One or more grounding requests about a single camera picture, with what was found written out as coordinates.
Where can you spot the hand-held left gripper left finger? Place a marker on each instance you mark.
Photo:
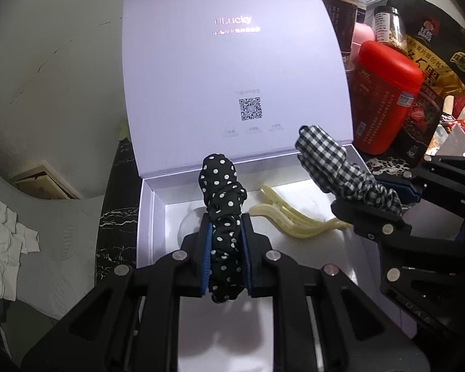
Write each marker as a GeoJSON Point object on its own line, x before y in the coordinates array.
{"type": "Point", "coordinates": [206, 255]}

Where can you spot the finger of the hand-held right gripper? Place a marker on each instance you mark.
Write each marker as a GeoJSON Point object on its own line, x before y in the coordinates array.
{"type": "Point", "coordinates": [372, 217]}
{"type": "Point", "coordinates": [407, 192]}

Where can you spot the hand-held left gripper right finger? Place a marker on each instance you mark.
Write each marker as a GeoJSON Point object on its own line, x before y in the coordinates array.
{"type": "Point", "coordinates": [246, 255]}

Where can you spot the small white jar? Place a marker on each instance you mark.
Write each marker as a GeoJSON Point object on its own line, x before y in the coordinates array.
{"type": "Point", "coordinates": [192, 223]}

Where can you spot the black polka dot scrunchie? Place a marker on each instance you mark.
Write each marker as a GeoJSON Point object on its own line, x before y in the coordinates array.
{"type": "Point", "coordinates": [221, 201]}

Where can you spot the cream hair claw clip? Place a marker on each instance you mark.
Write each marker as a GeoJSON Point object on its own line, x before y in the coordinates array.
{"type": "Point", "coordinates": [294, 226]}

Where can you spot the black white checkered scrunchie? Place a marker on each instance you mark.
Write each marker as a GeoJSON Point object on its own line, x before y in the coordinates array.
{"type": "Point", "coordinates": [325, 155]}

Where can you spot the white gift box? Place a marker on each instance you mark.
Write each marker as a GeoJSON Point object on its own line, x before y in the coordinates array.
{"type": "Point", "coordinates": [236, 66]}

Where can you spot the red canister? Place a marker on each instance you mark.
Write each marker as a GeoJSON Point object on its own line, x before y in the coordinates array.
{"type": "Point", "coordinates": [383, 97]}

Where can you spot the grey chair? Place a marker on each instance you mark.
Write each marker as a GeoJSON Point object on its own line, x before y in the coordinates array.
{"type": "Point", "coordinates": [62, 240]}

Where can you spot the pale green scrap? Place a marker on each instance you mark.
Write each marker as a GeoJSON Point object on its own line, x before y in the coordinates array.
{"type": "Point", "coordinates": [123, 131]}

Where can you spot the black snack bag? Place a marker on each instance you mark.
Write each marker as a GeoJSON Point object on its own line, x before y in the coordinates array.
{"type": "Point", "coordinates": [441, 38]}

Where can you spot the black lid nut jar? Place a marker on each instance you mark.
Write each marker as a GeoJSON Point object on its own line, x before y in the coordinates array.
{"type": "Point", "coordinates": [391, 31]}

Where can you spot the pink container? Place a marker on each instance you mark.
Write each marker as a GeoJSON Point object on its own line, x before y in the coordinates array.
{"type": "Point", "coordinates": [362, 33]}

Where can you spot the wooden framed board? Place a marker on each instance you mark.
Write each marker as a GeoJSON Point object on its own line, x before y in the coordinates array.
{"type": "Point", "coordinates": [42, 182]}

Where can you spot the clear jar dark contents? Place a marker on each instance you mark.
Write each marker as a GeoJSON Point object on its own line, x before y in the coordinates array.
{"type": "Point", "coordinates": [339, 11]}

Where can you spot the white cloth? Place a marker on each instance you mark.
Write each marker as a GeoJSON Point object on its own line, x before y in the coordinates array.
{"type": "Point", "coordinates": [4, 248]}

